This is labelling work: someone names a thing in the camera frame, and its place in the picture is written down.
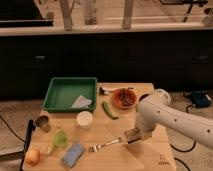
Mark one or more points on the yellow onion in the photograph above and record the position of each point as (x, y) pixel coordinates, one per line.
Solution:
(32, 156)

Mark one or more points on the silver metal fork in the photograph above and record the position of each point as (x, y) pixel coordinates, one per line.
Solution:
(96, 148)

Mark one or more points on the blue sponge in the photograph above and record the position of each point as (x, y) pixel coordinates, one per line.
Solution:
(73, 154)

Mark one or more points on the brush with white head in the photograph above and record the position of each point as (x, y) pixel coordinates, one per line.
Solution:
(107, 90)

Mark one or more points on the green chili pepper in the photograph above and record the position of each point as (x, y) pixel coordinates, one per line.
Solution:
(108, 112)

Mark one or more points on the white paper cup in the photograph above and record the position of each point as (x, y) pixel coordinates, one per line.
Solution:
(84, 119)

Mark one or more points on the blue black device on floor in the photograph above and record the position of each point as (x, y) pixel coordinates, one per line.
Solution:
(199, 99)

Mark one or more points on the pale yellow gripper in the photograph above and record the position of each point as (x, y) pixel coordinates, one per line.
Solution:
(143, 135)

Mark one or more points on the green plastic tray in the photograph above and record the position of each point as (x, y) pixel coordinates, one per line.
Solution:
(63, 91)

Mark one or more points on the green plastic scoop cup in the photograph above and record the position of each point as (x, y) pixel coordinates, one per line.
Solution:
(58, 140)

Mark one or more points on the orange bowl with beans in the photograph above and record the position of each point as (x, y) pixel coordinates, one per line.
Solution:
(124, 98)

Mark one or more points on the dark chalkboard eraser block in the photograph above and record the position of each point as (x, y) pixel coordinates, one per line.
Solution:
(132, 135)

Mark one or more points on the small metal cup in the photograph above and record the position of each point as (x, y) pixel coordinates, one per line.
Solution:
(42, 122)

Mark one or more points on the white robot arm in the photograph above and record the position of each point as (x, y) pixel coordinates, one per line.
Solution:
(155, 109)

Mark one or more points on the dark red bowl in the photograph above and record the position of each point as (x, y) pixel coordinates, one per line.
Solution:
(143, 97)

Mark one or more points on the white folded paper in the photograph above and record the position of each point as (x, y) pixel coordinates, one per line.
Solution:
(81, 102)

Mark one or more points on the black clamp stand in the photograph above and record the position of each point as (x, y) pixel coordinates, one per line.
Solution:
(19, 153)

